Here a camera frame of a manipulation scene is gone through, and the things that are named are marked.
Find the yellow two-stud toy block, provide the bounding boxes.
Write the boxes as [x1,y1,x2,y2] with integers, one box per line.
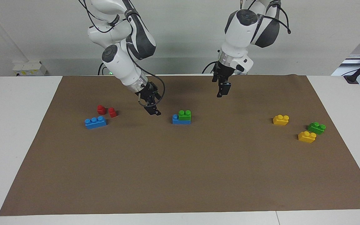
[272,114,290,126]
[297,131,317,144]

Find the blue three-stud toy block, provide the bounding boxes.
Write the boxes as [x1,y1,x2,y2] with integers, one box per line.
[84,116,107,130]
[172,114,192,125]

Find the white box with yellow label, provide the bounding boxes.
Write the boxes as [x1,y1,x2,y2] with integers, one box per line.
[12,61,48,77]

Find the black left arm base cable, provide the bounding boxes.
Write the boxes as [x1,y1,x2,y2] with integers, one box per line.
[202,61,220,75]

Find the brown table mat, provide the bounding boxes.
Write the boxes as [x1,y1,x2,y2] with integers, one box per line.
[0,74,360,217]

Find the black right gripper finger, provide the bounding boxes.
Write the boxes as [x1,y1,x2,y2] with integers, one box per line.
[145,103,162,117]

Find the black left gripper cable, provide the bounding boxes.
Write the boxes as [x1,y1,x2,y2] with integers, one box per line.
[239,0,292,34]

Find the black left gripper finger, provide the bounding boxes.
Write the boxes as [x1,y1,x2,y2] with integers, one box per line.
[216,82,232,98]

